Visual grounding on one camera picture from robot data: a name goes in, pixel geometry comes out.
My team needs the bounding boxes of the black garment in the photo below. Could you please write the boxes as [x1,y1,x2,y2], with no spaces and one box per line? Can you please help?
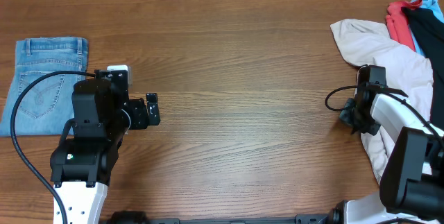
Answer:
[402,8,443,129]

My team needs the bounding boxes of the folded blue denim jeans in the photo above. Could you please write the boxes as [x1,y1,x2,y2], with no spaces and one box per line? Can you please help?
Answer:
[0,36,89,137]

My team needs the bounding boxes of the beige cotton shorts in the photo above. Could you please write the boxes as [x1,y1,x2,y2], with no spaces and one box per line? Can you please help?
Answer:
[330,18,435,184]

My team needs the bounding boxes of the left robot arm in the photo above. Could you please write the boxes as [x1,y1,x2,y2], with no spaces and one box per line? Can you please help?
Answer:
[50,65,160,223]

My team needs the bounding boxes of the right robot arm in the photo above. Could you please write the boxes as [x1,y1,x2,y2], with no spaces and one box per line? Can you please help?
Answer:
[326,85,443,223]

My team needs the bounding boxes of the red t-shirt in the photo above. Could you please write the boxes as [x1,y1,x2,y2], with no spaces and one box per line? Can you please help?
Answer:
[385,0,422,51]

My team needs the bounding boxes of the light blue t-shirt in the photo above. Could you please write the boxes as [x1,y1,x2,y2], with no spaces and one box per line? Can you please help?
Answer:
[410,0,443,57]

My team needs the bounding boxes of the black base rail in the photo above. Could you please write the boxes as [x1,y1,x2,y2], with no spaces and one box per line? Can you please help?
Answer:
[99,209,343,224]

